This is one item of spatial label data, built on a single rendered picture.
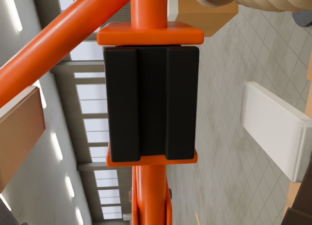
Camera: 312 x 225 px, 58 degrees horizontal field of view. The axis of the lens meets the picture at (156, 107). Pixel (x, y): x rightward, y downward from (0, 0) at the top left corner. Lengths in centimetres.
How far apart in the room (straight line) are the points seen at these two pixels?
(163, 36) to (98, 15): 5
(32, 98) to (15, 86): 4
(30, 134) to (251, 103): 13
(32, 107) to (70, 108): 1071
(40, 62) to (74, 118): 1102
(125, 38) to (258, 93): 8
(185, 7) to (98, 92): 868
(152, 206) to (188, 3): 154
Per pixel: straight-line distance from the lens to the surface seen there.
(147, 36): 16
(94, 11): 19
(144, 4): 17
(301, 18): 235
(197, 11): 170
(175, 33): 16
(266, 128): 16
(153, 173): 20
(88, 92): 1026
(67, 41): 19
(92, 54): 933
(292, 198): 143
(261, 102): 17
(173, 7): 168
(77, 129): 1161
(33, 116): 18
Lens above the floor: 121
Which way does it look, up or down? 4 degrees down
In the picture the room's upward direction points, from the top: 91 degrees counter-clockwise
